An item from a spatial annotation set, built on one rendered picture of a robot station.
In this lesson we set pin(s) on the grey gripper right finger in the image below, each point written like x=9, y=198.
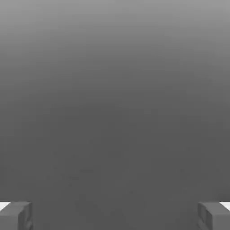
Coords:
x=215, y=218

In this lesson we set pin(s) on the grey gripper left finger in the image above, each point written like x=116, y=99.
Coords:
x=14, y=217

